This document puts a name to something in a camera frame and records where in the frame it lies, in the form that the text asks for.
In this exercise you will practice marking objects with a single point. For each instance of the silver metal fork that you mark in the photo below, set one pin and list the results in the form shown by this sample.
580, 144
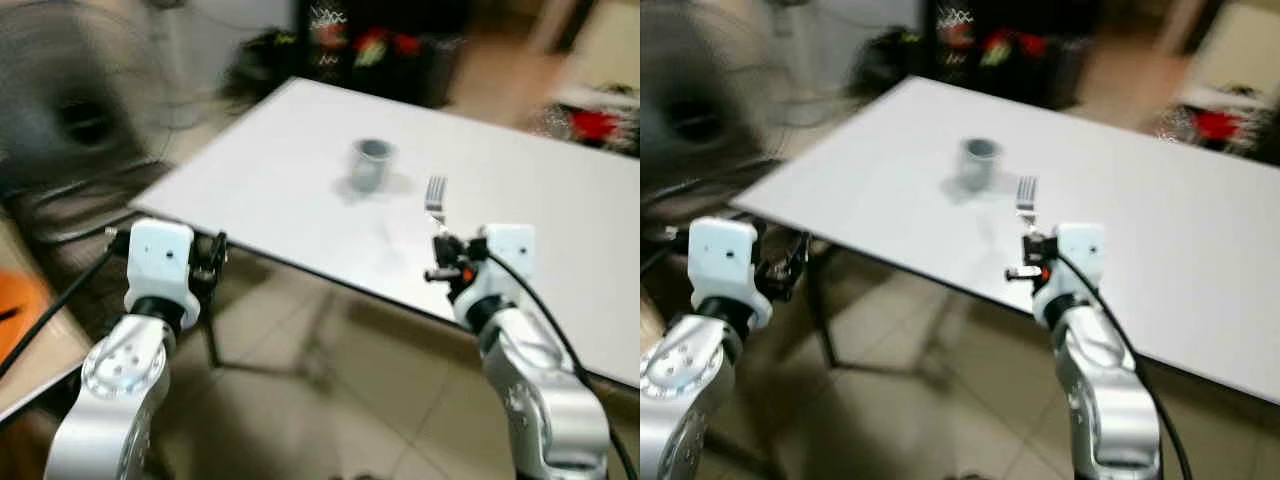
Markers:
1027, 205
436, 205

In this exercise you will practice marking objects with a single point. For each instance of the black metal table frame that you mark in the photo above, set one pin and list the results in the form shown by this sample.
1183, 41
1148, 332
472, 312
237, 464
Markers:
822, 320
212, 330

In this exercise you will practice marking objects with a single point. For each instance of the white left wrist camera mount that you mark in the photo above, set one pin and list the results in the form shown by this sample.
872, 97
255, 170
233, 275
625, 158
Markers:
725, 255
160, 255

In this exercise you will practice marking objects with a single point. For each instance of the light wooden board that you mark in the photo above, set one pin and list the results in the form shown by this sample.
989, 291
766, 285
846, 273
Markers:
50, 365

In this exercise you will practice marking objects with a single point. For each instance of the dark standing fan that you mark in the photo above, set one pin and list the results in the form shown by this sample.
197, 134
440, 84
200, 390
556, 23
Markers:
700, 110
85, 120

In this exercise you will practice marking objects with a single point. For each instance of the grey cup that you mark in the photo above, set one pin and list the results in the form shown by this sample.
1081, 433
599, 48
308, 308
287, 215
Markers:
370, 170
978, 170

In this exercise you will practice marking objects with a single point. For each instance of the black bag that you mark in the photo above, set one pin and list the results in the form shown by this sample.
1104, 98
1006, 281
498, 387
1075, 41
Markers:
888, 62
260, 68

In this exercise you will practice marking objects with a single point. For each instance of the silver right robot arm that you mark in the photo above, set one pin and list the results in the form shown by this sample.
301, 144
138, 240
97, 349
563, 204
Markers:
1100, 400
545, 400

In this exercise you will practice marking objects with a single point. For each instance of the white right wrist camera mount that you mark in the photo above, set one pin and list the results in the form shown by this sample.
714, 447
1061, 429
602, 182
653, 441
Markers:
510, 250
1082, 250

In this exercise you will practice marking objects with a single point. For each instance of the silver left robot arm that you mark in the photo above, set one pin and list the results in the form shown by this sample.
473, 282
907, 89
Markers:
120, 380
680, 390

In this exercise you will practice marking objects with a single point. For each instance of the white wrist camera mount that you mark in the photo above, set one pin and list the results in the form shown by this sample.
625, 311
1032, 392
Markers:
1082, 250
725, 255
510, 250
160, 255

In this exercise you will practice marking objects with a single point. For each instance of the black cabinet with colourful items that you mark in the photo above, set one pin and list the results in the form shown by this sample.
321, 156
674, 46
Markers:
1000, 50
380, 55

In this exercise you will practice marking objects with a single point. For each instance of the orange object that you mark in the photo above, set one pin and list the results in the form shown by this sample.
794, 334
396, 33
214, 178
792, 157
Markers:
20, 310

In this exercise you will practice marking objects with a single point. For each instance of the red bag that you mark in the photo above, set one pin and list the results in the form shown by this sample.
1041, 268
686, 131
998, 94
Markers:
1217, 126
597, 126

